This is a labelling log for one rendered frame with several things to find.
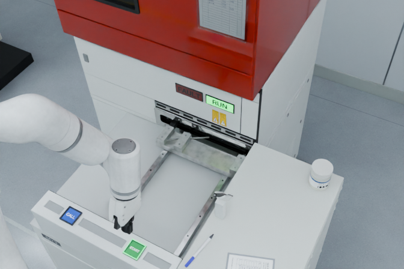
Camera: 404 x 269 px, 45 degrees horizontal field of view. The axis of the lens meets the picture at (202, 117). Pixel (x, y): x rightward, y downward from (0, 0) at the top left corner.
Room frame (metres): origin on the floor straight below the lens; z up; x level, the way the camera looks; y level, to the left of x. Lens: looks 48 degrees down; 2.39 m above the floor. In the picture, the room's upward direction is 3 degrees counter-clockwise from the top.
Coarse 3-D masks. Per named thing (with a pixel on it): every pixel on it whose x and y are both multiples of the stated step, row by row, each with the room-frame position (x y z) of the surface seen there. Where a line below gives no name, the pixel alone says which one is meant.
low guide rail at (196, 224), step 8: (224, 176) 1.07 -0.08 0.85; (224, 184) 1.04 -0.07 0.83; (208, 200) 0.97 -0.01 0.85; (208, 208) 0.93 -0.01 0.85; (200, 216) 0.90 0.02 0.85; (192, 224) 0.87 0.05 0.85; (200, 224) 0.88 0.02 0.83; (192, 232) 0.84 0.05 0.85; (184, 240) 0.81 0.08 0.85; (184, 248) 0.78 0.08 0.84
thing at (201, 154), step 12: (156, 144) 1.23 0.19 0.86; (168, 144) 1.22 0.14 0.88; (192, 144) 1.21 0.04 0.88; (204, 144) 1.21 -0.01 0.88; (192, 156) 1.15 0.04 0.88; (204, 156) 1.15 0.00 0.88; (216, 156) 1.14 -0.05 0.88; (228, 156) 1.14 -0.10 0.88; (216, 168) 1.09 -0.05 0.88; (228, 168) 1.08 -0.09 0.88
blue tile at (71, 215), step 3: (69, 210) 0.88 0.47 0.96; (72, 210) 0.88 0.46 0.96; (66, 213) 0.87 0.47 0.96; (69, 213) 0.87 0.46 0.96; (72, 213) 0.87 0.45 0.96; (75, 213) 0.87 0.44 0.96; (78, 213) 0.87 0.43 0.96; (63, 216) 0.86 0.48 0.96; (66, 216) 0.86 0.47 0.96; (69, 216) 0.86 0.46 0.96; (72, 216) 0.86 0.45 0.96; (75, 216) 0.86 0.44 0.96; (63, 219) 0.85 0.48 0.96; (66, 219) 0.85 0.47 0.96; (69, 219) 0.85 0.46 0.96; (72, 219) 0.85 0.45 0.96; (69, 222) 0.84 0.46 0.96; (72, 222) 0.83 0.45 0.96
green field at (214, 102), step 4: (208, 96) 1.24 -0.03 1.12; (208, 100) 1.24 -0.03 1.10; (212, 100) 1.23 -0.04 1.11; (216, 100) 1.22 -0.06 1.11; (212, 104) 1.23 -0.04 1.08; (216, 104) 1.22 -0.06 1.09; (220, 104) 1.21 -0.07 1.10; (224, 104) 1.20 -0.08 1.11; (228, 104) 1.20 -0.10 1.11; (224, 108) 1.20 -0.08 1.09; (228, 108) 1.20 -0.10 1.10; (232, 108) 1.19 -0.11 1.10; (232, 112) 1.19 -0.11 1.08
